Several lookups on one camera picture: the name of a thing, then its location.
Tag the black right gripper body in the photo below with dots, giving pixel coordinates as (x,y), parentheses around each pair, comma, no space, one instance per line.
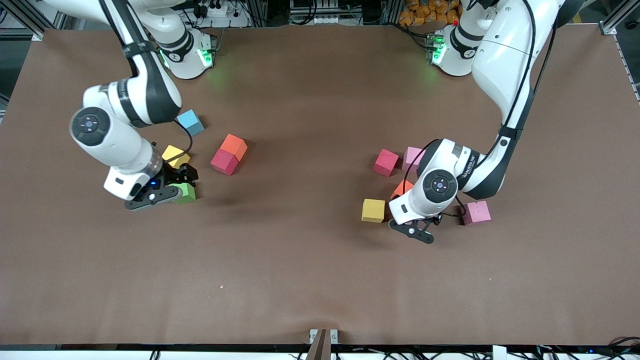
(173,177)

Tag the green foam cube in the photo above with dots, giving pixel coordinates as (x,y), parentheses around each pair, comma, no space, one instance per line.
(187,194)

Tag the yellow foam cube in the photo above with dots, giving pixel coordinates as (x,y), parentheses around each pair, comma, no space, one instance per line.
(172,151)
(373,210)

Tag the pink foam cube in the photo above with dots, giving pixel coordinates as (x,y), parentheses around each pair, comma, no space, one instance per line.
(411,156)
(476,214)

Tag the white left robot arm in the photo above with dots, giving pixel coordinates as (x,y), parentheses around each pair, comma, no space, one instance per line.
(505,55)

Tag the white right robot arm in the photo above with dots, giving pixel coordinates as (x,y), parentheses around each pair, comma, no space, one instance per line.
(110,135)

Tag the red foam cube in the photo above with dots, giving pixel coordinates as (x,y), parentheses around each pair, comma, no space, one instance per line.
(223,162)
(386,162)

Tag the light blue foam cube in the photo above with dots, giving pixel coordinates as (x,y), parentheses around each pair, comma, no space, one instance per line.
(192,122)

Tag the orange foam cube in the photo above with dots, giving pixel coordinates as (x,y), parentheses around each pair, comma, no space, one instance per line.
(235,145)
(402,189)

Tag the white power strip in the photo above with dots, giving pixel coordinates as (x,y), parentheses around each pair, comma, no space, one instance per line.
(215,10)

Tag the white electronics box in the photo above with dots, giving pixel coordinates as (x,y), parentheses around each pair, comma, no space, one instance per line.
(320,20)

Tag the orange snack bag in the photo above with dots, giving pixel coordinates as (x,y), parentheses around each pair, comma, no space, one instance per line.
(425,12)

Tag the aluminium frame post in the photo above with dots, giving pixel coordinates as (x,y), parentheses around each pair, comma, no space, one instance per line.
(260,10)
(392,10)

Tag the metal table edge bracket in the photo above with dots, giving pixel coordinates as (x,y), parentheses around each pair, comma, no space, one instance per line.
(313,336)

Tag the brown strip under bracket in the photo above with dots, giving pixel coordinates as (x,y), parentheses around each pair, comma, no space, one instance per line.
(320,347)

